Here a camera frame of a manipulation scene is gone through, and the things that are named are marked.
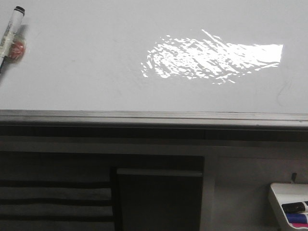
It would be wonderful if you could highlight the white whiteboard marker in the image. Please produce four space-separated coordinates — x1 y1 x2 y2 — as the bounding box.
0 6 25 65

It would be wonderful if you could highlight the dark cabinet panel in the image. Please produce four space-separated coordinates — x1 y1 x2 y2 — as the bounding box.
117 168 203 231

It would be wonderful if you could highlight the striped drawer unit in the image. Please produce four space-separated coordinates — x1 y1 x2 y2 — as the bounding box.
0 179 123 231

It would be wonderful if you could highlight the black marker in tray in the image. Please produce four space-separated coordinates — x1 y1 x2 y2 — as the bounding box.
282 201 308 213

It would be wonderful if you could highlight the white marker tray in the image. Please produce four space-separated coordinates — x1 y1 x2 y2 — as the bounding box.
269 183 308 231

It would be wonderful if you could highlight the white whiteboard with frame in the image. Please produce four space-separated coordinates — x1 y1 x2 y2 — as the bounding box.
0 0 308 130

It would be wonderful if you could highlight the pink marker in tray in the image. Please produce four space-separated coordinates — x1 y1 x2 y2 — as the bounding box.
291 223 308 228

